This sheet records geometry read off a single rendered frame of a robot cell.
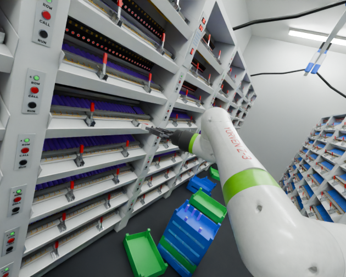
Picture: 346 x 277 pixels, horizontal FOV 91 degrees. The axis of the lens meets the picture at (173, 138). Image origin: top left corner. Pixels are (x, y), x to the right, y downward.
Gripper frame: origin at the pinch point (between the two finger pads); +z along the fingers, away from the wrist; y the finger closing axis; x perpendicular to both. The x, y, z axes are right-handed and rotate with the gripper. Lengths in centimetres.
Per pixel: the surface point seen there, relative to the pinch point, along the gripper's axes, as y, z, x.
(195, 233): 30, -31, -64
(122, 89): -17.3, 3.8, 15.5
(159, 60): -0.2, 0.9, 33.0
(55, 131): -39.8, 7.0, -2.7
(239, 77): 158, -3, 63
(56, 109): -37.2, 12.4, 3.6
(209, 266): 55, -44, -102
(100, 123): -21.1, 9.2, -0.3
